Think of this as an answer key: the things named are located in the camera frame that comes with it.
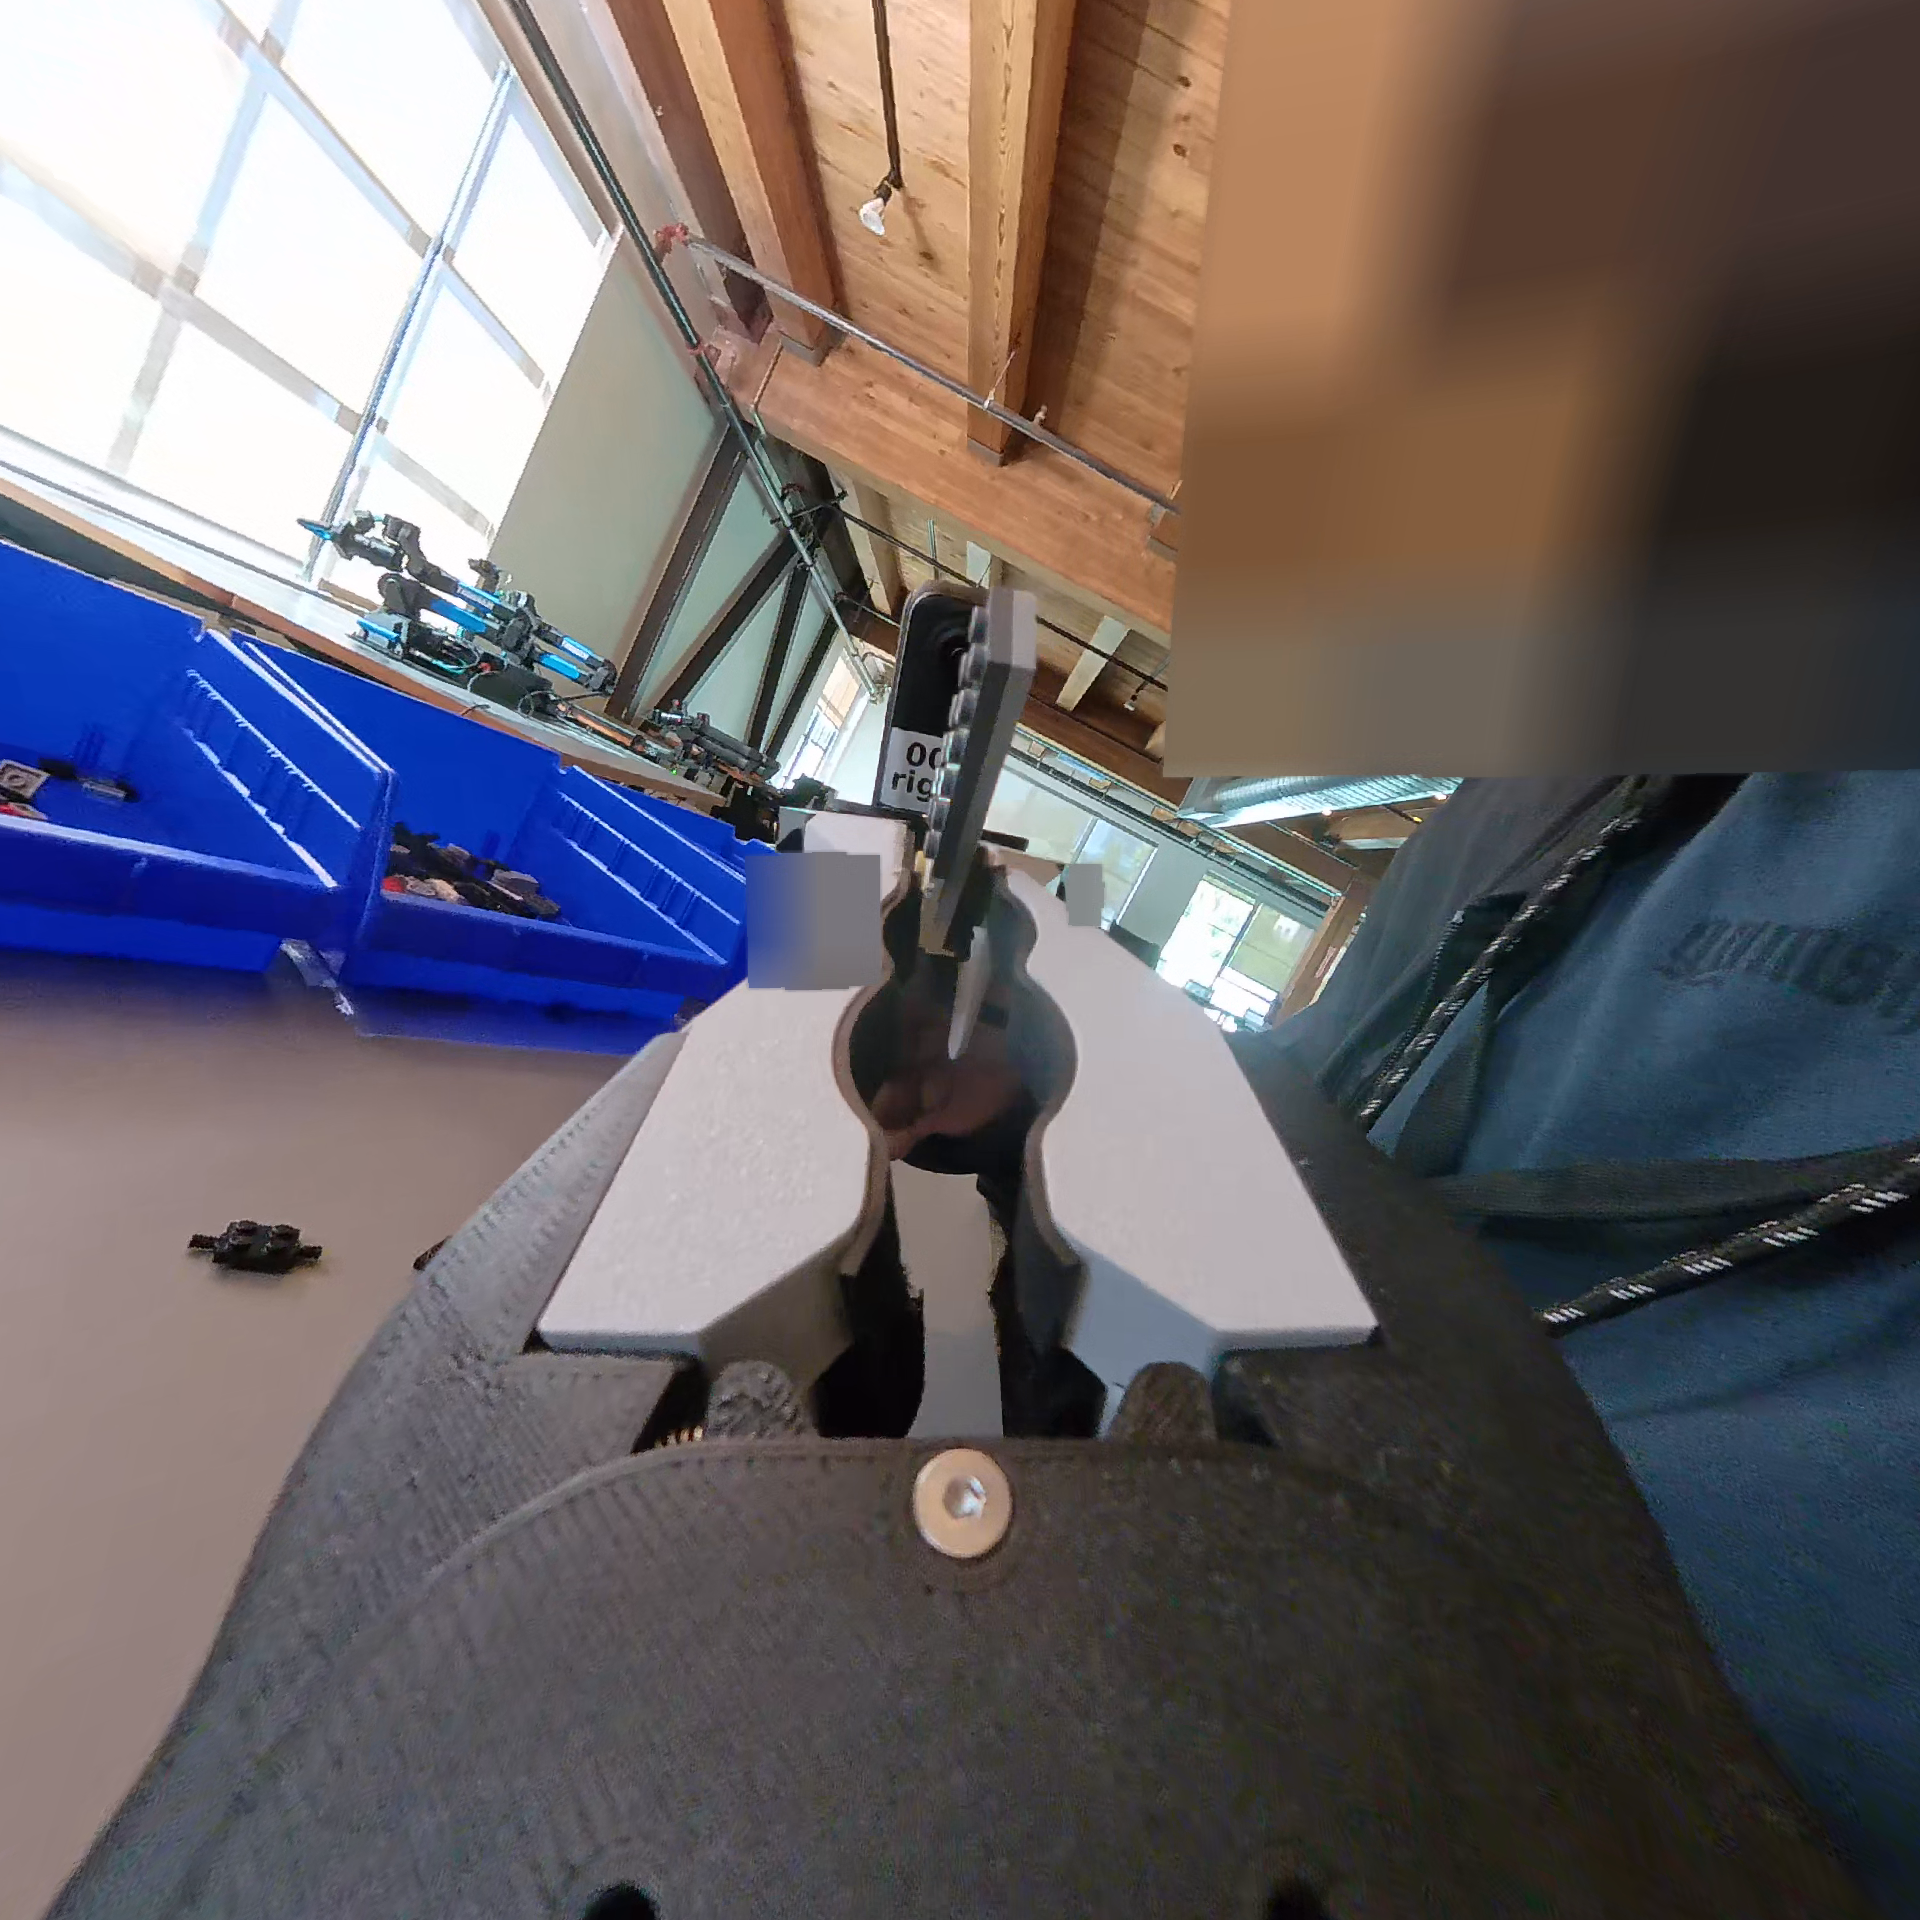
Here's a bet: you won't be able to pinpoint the person in blue hoodie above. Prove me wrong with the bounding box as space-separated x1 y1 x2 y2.
1275 773 1920 1920

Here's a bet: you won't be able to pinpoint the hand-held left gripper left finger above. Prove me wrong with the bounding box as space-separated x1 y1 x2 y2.
532 862 931 1406

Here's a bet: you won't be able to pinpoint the blue plastic storage bin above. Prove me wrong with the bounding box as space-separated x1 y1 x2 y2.
223 639 754 1052
0 545 401 967

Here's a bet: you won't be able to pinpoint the pile of dark brick pieces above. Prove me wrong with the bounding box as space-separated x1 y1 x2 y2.
383 824 562 917

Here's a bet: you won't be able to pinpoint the long wooden worktable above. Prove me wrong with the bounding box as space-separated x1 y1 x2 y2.
0 468 754 800

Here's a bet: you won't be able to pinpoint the silver ventilation duct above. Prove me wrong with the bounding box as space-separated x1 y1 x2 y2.
1177 773 1448 826

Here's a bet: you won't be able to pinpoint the black white speckled drawstring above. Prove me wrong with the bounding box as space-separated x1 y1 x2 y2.
1361 807 1651 1135
1534 1168 1920 1327

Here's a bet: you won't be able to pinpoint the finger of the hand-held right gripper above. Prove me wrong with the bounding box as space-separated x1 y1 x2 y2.
776 801 914 862

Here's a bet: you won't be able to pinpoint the black jacket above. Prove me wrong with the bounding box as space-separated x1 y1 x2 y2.
1275 773 1742 1172

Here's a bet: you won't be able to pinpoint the large window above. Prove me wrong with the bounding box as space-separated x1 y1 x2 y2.
0 0 616 589

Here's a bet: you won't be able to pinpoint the black shoulder strap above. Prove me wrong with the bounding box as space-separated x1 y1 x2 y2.
1440 1143 1920 1229

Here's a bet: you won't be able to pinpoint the scattered grey red brick pieces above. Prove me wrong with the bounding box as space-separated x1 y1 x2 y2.
0 762 132 815

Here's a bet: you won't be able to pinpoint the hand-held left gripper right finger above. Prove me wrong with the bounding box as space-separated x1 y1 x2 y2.
985 862 1382 1435

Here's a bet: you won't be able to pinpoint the grey and tan brick beam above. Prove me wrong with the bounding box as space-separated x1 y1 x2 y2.
916 589 1041 966

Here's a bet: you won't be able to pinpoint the person's right hand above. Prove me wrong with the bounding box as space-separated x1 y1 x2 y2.
882 1052 1041 1172

